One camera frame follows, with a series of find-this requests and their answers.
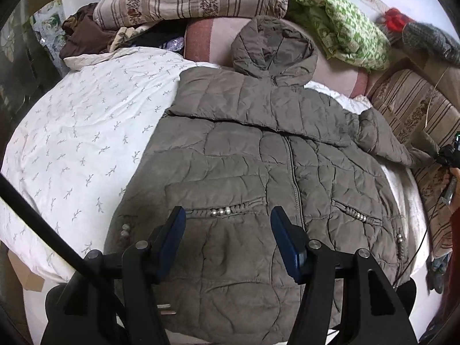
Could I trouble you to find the white leaf print duvet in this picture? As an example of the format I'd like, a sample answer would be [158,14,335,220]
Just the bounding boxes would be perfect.
[0,46,430,284]

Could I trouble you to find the beige string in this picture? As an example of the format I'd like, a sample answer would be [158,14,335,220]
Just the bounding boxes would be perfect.
[423,68,454,127]

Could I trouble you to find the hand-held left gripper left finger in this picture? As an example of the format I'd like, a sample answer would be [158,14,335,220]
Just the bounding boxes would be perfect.
[41,206,187,345]

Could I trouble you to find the green patterned blanket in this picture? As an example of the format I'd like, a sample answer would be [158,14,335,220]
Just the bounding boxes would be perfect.
[279,0,392,72]

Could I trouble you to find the person's right hand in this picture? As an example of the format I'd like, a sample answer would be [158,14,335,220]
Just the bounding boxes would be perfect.
[443,168,460,206]

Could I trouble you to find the large striped floral cushion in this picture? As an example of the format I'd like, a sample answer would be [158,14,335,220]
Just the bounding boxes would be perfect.
[370,68,460,256]

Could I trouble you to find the thin black cable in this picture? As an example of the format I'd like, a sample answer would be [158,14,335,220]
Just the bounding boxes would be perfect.
[394,187,450,290]

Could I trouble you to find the grey knit garment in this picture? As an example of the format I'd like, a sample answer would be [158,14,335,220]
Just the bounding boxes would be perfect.
[402,22,460,63]

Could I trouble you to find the red cloth item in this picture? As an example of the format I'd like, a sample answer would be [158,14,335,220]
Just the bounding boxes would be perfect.
[377,7,414,35]

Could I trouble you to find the black pole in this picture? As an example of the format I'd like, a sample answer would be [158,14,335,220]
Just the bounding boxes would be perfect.
[0,174,123,320]

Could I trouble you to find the cardboard box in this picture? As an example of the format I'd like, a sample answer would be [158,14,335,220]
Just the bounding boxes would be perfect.
[7,250,45,292]

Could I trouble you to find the purple shiny wrapper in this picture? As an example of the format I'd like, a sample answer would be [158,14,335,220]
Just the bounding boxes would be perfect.
[160,38,186,54]

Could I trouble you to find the beige patterned cloth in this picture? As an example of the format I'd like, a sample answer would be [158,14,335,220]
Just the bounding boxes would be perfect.
[108,25,153,51]

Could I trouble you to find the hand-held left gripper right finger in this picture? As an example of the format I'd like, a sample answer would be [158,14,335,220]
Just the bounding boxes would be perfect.
[270,206,418,345]

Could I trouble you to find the grey-brown quilted hooded jacket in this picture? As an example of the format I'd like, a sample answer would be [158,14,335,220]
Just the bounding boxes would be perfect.
[104,16,443,344]

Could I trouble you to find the blue-grey cloth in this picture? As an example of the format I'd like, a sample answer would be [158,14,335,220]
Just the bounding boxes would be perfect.
[428,250,454,293]

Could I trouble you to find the brown cloth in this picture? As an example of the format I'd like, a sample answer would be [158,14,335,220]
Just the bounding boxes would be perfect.
[59,3,117,60]

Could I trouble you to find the floral plastic bag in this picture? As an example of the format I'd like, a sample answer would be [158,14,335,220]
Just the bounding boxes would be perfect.
[30,0,69,70]

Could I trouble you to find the black cloth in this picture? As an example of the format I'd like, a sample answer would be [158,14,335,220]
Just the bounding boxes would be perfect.
[132,30,187,49]

